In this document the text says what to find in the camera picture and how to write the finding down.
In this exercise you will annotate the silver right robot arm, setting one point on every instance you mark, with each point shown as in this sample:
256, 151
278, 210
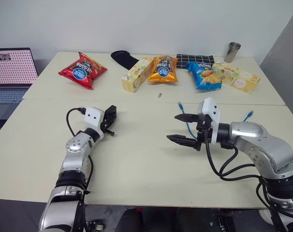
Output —
262, 142

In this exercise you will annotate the black sock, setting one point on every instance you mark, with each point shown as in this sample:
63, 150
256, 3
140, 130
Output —
124, 59

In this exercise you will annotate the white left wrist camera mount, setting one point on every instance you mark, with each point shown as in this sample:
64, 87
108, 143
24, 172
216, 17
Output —
93, 120

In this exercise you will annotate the black white checkered cloth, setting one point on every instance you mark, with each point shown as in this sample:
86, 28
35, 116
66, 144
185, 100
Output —
197, 58

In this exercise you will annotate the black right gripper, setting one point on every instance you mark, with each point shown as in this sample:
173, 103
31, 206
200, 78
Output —
204, 130

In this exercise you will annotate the orange chip bag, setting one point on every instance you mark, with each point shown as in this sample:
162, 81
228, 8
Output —
162, 71

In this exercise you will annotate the open laptop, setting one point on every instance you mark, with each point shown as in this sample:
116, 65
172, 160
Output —
11, 70

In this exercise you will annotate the stainless steel cup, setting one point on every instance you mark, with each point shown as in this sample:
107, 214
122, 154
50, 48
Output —
232, 53

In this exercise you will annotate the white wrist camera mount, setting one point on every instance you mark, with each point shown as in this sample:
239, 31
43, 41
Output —
93, 120
210, 108

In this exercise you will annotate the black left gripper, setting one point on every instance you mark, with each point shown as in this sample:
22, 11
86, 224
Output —
107, 124

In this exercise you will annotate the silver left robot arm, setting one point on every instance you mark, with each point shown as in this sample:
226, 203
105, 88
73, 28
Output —
75, 145

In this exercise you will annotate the dark rounded shape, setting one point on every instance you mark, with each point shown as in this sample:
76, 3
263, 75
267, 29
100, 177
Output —
131, 221

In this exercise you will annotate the yellow cartoon-print carton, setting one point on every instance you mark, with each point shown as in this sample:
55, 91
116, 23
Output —
238, 77
135, 76

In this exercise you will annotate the blue chip bag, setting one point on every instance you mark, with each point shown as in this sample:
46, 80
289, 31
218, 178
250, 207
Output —
205, 76

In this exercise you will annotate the red chip bag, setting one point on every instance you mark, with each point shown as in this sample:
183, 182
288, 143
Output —
82, 71

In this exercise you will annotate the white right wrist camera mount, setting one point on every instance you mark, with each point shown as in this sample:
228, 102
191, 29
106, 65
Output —
210, 108

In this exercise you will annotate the grey partition panel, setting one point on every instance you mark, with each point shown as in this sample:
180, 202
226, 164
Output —
283, 60

